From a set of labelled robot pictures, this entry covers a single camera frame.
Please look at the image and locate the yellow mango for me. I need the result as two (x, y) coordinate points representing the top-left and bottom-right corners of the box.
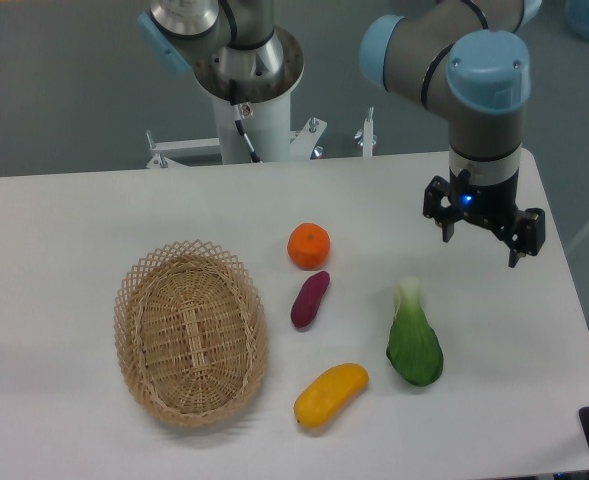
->
(293, 363), (369, 430)

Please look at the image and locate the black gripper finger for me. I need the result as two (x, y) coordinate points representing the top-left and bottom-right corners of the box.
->
(493, 208), (546, 268)
(423, 176), (463, 243)

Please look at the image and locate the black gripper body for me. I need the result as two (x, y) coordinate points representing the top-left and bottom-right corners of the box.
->
(447, 168), (519, 231)

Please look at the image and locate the orange tangerine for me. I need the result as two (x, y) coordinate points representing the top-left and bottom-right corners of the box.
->
(287, 223), (331, 270)

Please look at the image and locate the purple sweet potato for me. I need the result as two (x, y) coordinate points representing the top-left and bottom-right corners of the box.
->
(290, 271), (331, 329)

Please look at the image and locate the green bok choy vegetable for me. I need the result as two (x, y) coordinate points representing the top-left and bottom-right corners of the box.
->
(386, 277), (444, 387)

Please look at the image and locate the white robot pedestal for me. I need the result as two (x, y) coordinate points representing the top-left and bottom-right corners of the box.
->
(193, 26), (304, 164)

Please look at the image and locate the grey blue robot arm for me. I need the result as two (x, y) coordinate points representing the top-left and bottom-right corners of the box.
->
(138, 1), (545, 264)

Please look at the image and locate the woven wicker basket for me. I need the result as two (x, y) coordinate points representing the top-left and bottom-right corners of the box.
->
(114, 240), (269, 428)

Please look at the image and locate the black white cable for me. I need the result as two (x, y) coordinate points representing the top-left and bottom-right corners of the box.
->
(228, 79), (264, 164)

